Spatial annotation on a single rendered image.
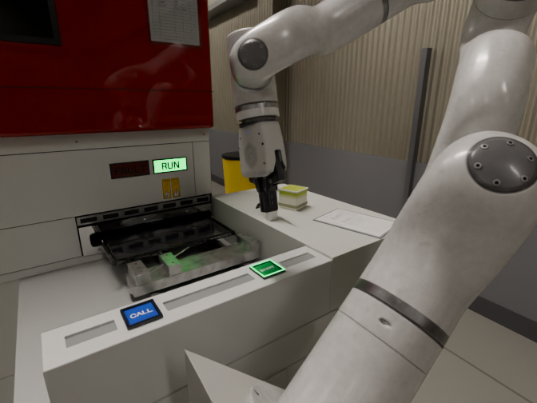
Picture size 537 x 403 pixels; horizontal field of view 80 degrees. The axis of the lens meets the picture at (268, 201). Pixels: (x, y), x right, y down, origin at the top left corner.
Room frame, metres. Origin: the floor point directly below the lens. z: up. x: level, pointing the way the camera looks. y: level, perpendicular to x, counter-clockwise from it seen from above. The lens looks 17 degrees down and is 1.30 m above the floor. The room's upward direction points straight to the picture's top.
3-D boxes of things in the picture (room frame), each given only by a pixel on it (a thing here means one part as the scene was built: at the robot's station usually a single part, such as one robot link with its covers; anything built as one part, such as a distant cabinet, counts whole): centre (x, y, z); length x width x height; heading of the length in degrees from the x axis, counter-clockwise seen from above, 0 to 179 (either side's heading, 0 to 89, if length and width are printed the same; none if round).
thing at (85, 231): (1.03, 0.40, 0.89); 0.44 x 0.02 x 0.10; 126
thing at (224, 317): (0.54, 0.10, 0.89); 0.55 x 0.09 x 0.14; 126
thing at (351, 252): (1.02, -0.11, 0.89); 0.62 x 0.35 x 0.14; 36
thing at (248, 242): (0.91, 0.06, 0.89); 0.08 x 0.03 x 0.03; 36
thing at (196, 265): (0.81, 0.20, 0.87); 0.36 x 0.08 x 0.03; 126
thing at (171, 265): (0.77, 0.26, 0.89); 0.08 x 0.03 x 0.03; 36
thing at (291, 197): (1.04, -0.08, 1.00); 0.07 x 0.07 x 0.07; 54
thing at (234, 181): (3.68, 0.30, 0.37); 0.48 x 0.47 x 0.75; 32
